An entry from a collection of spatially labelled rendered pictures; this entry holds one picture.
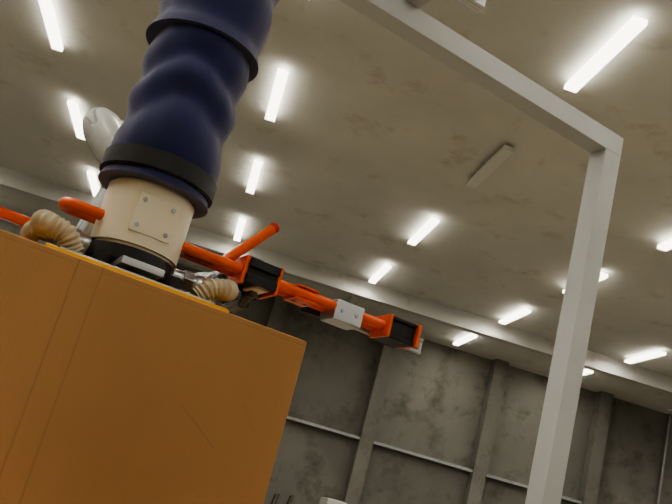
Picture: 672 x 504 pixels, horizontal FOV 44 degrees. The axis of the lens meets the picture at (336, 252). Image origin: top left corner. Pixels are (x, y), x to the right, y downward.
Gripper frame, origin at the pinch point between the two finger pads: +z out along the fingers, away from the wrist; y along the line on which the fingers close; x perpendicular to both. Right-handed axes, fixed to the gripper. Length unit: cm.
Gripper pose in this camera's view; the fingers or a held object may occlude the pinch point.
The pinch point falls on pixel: (259, 279)
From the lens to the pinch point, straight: 171.1
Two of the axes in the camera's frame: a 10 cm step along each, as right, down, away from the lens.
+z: 5.0, -1.4, -8.5
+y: -2.6, 9.2, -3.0
